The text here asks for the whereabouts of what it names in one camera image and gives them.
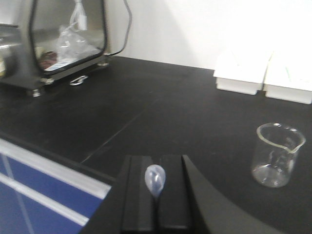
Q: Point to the analytical balance glass enclosure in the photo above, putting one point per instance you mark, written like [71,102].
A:
[42,41]

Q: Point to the transparent plastic pipette bulb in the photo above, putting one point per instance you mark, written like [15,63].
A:
[155,178]

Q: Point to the small metal ring clip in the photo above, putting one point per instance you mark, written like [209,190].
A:
[78,81]

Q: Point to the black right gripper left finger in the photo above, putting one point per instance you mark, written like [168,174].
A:
[128,207]

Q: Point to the white plastic box left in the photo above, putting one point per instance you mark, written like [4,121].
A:
[241,75]

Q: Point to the white plastic box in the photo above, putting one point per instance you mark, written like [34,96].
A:
[241,75]
[288,79]

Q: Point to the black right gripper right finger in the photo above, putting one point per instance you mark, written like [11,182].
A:
[190,204]

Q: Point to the clear glass beaker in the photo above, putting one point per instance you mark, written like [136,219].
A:
[275,155]

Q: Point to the white plastic box right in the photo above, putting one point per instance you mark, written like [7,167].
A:
[288,79]

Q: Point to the blue cabinet front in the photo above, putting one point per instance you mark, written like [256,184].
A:
[40,196]

